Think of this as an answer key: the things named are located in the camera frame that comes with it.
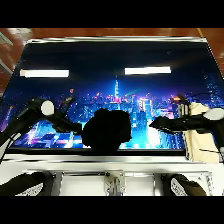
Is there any black garment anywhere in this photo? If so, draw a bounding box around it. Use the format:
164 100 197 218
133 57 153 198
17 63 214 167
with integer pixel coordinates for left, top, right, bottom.
81 108 133 153

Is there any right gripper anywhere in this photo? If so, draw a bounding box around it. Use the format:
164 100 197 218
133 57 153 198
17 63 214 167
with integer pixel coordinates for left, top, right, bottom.
148 115 184 135

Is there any silver frame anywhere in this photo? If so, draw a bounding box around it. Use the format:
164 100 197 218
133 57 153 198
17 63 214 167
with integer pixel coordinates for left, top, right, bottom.
0 152 224 197

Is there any black cable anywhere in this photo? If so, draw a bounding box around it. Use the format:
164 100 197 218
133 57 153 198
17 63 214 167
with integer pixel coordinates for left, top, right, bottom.
0 132 20 163

